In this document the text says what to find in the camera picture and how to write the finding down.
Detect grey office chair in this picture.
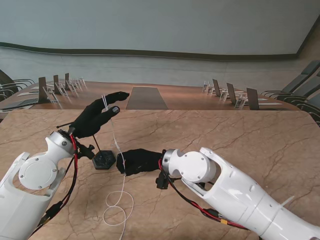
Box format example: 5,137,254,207
297,92,320,126
282,71,320,106
261,59,320,99

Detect red black left arm cable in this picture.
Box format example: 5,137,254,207
29,134,80,238

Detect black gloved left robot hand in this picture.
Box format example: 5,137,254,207
69,91,131,139

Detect black T rack marble base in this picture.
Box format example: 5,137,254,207
56,121,117,171

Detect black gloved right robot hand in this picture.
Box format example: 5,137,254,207
116,148,166,177

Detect white wired earphone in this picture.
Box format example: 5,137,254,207
101,94,135,240

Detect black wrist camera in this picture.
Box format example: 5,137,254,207
156,171,173,190
77,141,95,160

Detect red black arm cable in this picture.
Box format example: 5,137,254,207
29,134,80,238
158,159,248,230

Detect dark office chair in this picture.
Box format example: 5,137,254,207
0,68,36,94

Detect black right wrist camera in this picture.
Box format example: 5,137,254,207
156,171,173,190

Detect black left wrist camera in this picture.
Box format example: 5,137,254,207
77,141,95,160

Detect brown conference table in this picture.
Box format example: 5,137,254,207
0,79,302,111

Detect red black right arm cable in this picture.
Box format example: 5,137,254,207
158,159,248,230

